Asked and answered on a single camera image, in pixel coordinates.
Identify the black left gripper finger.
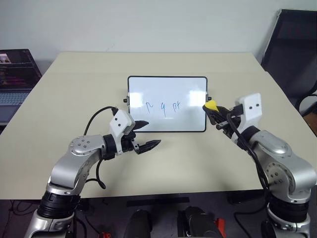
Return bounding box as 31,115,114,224
133,120,150,131
136,139,162,156

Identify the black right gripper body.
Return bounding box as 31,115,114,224
215,107,243,137

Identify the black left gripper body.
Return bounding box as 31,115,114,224
120,131,140,153

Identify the yellow whiteboard eraser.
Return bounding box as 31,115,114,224
204,99,220,113

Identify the dark rounded shape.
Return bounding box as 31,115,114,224
124,209,153,238
181,205,221,238

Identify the black office chair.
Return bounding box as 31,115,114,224
261,9,317,117

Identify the red floor object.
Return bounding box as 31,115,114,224
214,218,226,234

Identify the open grey laptop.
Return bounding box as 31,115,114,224
0,48,43,127

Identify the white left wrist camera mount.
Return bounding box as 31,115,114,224
108,110,136,156

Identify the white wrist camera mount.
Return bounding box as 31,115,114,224
234,93,263,132
108,110,136,156

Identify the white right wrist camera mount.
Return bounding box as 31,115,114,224
234,93,263,132

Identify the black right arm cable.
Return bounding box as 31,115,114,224
226,113,272,199

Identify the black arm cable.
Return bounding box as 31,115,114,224
226,113,272,199
83,106,118,190

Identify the white tabletop whiteboard black frame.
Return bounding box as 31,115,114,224
123,75,212,133

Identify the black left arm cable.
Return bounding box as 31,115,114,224
83,106,118,190

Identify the black table bracket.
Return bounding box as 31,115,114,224
227,190,264,204

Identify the black floor cable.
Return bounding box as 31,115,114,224
233,205,268,232

